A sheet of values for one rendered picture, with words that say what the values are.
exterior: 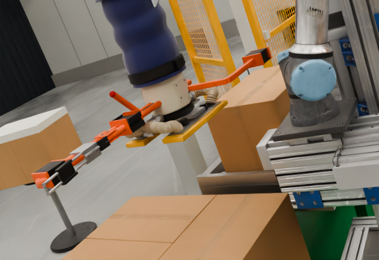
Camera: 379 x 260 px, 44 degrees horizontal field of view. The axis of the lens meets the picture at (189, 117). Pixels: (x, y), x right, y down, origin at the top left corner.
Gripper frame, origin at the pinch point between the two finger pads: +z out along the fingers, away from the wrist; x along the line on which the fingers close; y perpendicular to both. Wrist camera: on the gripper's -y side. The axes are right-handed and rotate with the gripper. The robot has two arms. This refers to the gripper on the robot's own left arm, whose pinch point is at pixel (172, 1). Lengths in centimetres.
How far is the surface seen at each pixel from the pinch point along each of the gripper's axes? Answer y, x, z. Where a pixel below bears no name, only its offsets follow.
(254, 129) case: 29, -79, 70
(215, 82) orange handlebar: 17, -38, 33
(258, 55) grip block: 7, -59, 32
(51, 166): 44, 23, 32
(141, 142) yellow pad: 46, -20, 45
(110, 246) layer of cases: 96, -29, 98
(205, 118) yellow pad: 24, -35, 45
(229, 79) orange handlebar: 12, -38, 34
